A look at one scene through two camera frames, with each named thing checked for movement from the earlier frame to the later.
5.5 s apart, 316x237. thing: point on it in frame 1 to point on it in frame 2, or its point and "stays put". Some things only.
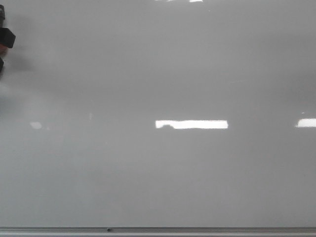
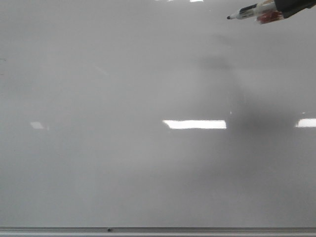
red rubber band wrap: x=3 y=49 to x=269 y=16
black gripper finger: x=7 y=37 to x=289 y=8
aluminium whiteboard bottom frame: x=157 y=231 stays put
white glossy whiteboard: x=159 y=113 stays put
